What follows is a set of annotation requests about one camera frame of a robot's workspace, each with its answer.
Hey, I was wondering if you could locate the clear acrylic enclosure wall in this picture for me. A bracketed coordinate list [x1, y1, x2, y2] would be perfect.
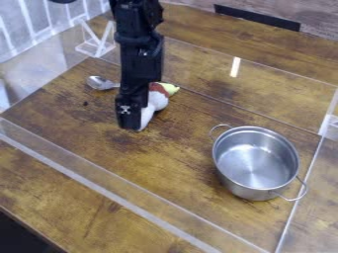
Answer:
[0, 21, 338, 253]

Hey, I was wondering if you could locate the white red plush mushroom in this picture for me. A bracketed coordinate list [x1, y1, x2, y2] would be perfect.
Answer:
[140, 82, 169, 130]

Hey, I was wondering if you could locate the spoon with yellow handle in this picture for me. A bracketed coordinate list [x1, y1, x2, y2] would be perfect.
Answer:
[84, 75, 180, 98]

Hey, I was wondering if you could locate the clear acrylic triangle stand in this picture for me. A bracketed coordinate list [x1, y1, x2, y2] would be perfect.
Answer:
[74, 21, 116, 58]

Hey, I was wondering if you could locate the silver metal pot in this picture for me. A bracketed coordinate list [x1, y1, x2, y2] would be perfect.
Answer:
[208, 124, 307, 202]

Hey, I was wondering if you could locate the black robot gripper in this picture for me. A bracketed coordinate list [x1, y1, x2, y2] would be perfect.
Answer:
[108, 0, 164, 130]

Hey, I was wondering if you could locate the black bar on table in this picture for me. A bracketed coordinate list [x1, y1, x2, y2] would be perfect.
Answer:
[213, 4, 300, 32]

